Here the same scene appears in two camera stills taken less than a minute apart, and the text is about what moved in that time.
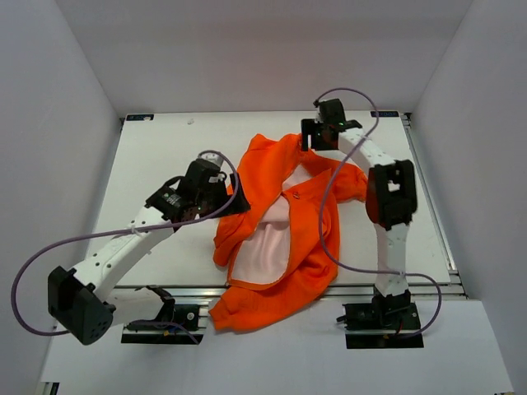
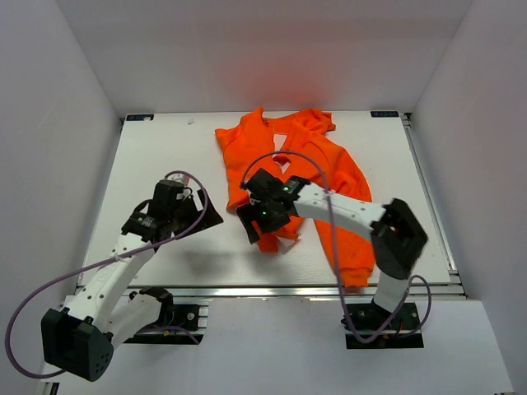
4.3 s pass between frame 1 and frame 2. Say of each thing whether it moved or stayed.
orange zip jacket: moved
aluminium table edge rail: stayed
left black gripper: moved
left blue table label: stayed
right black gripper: moved
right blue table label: stayed
